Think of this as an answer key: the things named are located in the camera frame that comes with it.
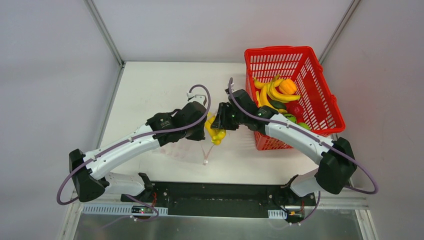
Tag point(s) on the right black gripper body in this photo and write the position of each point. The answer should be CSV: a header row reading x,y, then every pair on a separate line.
x,y
221,120

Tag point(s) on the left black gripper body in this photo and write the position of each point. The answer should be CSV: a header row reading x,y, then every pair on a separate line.
x,y
201,129

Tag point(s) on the yellow banana bunch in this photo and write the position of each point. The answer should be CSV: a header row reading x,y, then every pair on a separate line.
x,y
216,135
268,94

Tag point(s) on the clear zip top bag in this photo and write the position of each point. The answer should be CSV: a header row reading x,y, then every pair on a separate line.
x,y
189,151

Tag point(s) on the red plastic basket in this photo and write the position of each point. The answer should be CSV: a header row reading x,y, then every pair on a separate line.
x,y
301,65

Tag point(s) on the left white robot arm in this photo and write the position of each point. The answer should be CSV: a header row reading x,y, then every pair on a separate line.
x,y
91,172

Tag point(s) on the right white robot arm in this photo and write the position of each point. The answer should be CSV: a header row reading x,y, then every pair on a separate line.
x,y
333,157

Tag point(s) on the toy watermelon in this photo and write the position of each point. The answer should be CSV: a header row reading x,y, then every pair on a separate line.
x,y
290,117

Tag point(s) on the red toy apple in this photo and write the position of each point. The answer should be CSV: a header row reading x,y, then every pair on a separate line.
x,y
294,108

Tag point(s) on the orange toy pepper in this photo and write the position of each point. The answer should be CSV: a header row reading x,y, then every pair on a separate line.
x,y
287,87

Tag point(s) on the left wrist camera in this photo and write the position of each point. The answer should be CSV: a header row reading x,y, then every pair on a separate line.
x,y
199,98

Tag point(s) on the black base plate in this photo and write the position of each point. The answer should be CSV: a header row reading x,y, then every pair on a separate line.
x,y
222,200

